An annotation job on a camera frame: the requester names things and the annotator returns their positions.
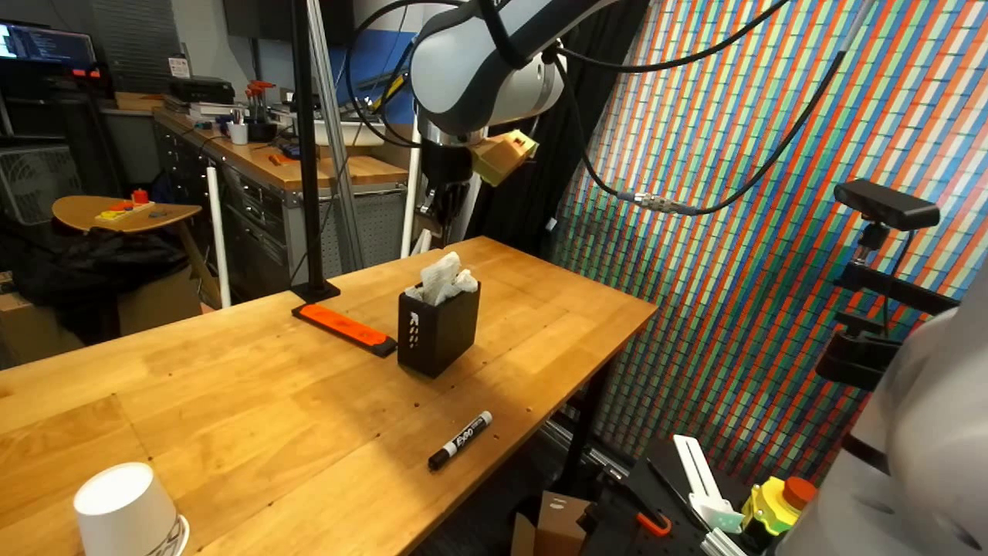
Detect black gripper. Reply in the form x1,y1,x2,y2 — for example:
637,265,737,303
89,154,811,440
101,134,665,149
416,131,483,216

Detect white towel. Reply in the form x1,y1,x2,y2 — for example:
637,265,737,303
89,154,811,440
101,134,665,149
405,246,483,309

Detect black perforated basket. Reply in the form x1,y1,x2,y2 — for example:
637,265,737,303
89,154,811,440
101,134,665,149
396,282,486,378

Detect white tray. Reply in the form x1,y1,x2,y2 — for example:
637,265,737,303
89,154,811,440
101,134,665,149
307,114,396,150

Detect black vertical pole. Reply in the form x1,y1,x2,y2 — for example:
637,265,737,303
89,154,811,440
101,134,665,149
287,0,343,304

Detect orange flat clamp base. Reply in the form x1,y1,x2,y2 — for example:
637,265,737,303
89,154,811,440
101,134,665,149
290,300,401,360

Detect wooden workbench with drawers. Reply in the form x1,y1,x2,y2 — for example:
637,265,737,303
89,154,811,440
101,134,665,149
153,105,411,303

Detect red topped tool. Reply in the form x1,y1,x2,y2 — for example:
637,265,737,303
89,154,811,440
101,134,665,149
243,77,281,146

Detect small white bottle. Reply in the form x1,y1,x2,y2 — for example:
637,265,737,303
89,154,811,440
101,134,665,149
227,105,255,149

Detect black marker with white label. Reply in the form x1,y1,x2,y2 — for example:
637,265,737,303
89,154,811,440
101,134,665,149
425,407,499,474

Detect black table leg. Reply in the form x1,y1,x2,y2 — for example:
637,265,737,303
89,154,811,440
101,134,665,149
555,355,625,500

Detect colourful striped backdrop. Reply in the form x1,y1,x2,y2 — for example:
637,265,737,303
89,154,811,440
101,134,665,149
548,0,988,488

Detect orange yellow blocks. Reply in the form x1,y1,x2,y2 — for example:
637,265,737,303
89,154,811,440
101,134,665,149
93,184,162,227

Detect round wooden stool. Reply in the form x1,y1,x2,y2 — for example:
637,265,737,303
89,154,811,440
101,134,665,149
51,188,209,313

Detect brown cardboard box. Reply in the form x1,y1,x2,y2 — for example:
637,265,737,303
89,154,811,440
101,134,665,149
510,488,593,556

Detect lit computer monitor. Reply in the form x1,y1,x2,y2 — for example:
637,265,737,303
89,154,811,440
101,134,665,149
0,19,101,72

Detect yellow emergency stop button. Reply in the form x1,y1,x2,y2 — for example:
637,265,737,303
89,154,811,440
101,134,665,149
737,473,822,539

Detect white paper cup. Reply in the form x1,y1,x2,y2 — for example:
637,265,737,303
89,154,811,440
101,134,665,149
70,459,194,556

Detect tan wrist camera box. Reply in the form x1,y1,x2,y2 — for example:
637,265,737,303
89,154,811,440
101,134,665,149
470,127,544,192

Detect white diagonal frame beam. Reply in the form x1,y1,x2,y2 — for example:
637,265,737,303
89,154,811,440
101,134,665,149
304,0,368,275

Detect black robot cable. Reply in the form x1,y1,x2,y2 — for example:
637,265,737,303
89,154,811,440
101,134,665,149
343,0,860,223

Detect white metal frame post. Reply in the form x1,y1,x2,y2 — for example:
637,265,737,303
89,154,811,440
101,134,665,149
203,162,235,313

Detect orange handled clamp tool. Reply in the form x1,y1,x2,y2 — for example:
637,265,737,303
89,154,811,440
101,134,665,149
601,478,681,539

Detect white plastic bracket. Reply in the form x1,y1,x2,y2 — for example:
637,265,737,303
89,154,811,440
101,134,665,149
671,433,749,533

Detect black depth camera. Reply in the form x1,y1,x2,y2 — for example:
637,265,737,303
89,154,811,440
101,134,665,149
831,176,946,233

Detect black camera stand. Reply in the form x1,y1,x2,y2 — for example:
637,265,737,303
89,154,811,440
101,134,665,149
814,218,964,396

